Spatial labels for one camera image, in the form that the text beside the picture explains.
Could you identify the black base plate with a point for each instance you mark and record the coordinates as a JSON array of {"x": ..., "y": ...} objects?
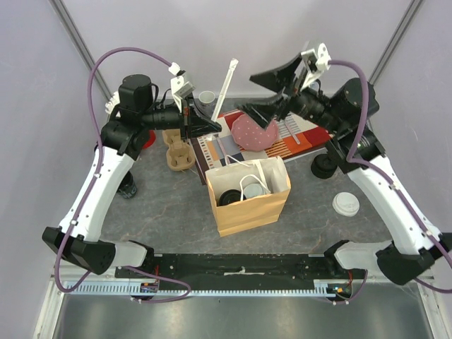
[{"x": 245, "y": 271}]

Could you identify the cable duct rail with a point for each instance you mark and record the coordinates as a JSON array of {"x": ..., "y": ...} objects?
[{"x": 142, "y": 289}]

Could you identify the fork pink handle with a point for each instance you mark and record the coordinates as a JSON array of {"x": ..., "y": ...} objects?
[{"x": 225, "y": 155}]

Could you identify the white lid stack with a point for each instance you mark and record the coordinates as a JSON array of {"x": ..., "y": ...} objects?
[{"x": 346, "y": 204}]

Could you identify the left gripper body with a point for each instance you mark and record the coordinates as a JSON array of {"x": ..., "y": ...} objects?
[{"x": 162, "y": 117}]

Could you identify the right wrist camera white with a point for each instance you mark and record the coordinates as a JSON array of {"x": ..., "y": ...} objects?
[{"x": 315, "y": 57}]

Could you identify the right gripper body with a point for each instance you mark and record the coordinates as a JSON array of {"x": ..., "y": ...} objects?
[{"x": 291, "y": 97}]

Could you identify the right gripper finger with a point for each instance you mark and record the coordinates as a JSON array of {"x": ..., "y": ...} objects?
[
  {"x": 265, "y": 110},
  {"x": 278, "y": 78}
]

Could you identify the black lid stack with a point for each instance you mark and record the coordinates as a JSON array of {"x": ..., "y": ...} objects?
[{"x": 323, "y": 167}]

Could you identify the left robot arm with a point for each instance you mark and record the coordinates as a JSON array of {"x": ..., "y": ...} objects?
[{"x": 77, "y": 237}]

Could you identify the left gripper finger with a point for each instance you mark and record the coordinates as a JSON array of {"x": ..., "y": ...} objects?
[
  {"x": 201, "y": 133},
  {"x": 198, "y": 123}
]

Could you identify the pink dotted plate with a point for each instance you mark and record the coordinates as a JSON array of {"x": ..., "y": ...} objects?
[{"x": 250, "y": 136}]

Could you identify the small grey patterned mug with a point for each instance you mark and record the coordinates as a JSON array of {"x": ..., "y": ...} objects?
[{"x": 207, "y": 100}]

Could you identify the red straw holder cup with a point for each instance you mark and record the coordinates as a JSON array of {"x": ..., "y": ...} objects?
[{"x": 151, "y": 140}]

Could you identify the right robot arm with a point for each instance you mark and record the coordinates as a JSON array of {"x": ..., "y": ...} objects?
[{"x": 354, "y": 149}]

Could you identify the black plastic cup stack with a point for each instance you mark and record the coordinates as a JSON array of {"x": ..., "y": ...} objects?
[{"x": 127, "y": 188}]

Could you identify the white wrapped straws bundle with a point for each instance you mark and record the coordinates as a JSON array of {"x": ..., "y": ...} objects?
[{"x": 112, "y": 103}]

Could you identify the patchwork placemat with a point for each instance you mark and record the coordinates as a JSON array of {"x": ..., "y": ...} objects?
[{"x": 209, "y": 155}]

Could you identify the brown paper bag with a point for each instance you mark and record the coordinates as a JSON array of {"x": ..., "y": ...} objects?
[{"x": 244, "y": 215}]

